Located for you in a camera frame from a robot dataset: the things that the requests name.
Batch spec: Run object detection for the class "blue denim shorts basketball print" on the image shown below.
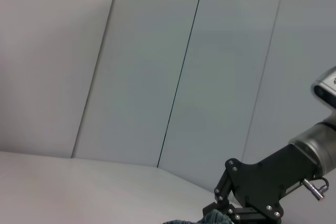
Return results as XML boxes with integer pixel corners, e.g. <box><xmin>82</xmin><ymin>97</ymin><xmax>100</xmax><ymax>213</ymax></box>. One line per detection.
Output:
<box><xmin>159</xmin><ymin>208</ymin><xmax>235</xmax><ymax>224</ymax></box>

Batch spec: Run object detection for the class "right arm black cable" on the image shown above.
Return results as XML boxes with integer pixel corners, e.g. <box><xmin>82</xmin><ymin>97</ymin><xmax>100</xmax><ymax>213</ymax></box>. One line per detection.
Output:
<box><xmin>301</xmin><ymin>176</ymin><xmax>330</xmax><ymax>201</ymax></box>

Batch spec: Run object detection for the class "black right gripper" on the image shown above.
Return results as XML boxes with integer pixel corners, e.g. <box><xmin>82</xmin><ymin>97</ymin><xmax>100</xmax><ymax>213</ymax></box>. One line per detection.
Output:
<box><xmin>201</xmin><ymin>143</ymin><xmax>323</xmax><ymax>224</ymax></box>

